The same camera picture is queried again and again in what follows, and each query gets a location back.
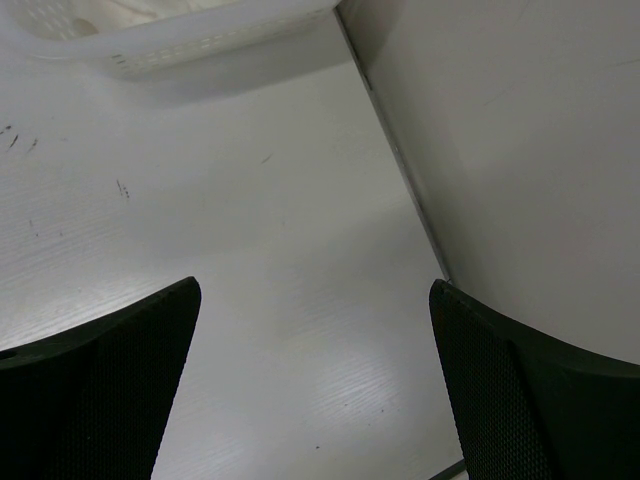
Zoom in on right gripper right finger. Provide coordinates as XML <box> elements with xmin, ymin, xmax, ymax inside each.
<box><xmin>429</xmin><ymin>280</ymin><xmax>639</xmax><ymax>479</ymax></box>

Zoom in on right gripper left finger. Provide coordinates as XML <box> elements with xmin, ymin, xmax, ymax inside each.
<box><xmin>1</xmin><ymin>277</ymin><xmax>201</xmax><ymax>479</ymax></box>

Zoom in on white skirt in basket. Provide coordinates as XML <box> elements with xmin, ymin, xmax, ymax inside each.
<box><xmin>74</xmin><ymin>0</ymin><xmax>201</xmax><ymax>26</ymax></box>

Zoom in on white plastic laundry basket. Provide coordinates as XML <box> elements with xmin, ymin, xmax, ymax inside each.
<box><xmin>1</xmin><ymin>1</ymin><xmax>337</xmax><ymax>77</ymax></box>

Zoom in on aluminium table edge rail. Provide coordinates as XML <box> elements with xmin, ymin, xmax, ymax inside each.
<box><xmin>334</xmin><ymin>7</ymin><xmax>452</xmax><ymax>282</ymax></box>

